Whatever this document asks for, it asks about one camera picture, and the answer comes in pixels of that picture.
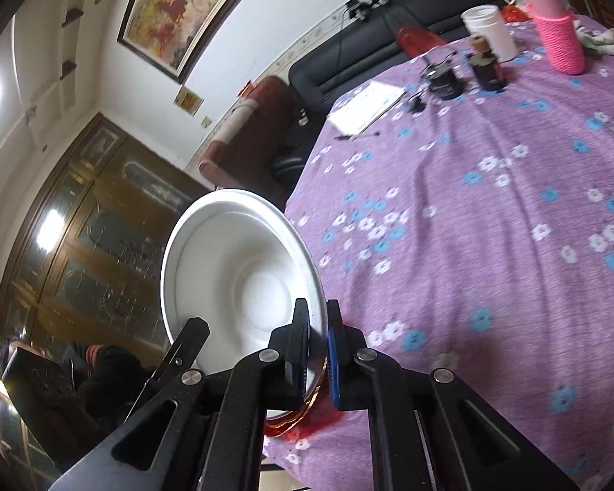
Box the white foam bowl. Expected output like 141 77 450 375
160 189 327 396

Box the red scalloped plate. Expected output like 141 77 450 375
279 392 347 442

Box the person in dark jacket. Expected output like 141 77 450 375
61 342 153 433

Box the brown armchair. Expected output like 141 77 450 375
197 75 325 209

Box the purple floral tablecloth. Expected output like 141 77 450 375
286 23 614 490

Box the black ballpoint pen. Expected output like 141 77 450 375
335 131 381 142

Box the wooden glass-door cabinet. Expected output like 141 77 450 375
0 114 208 365

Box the white notepad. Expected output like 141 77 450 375
327 80 407 135

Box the black laptop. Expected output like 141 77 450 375
2 347 107 472

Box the black leather sofa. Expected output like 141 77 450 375
271 0 505 189

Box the red plastic bag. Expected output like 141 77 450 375
396 25 447 59

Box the framed painting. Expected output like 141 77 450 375
117 0 242 83

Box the white plastic jar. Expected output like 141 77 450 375
461 5 518 62

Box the pink knit-sleeved bottle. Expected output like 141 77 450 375
526 0 586 75

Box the small black adapter with cable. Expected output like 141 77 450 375
408 93 427 114

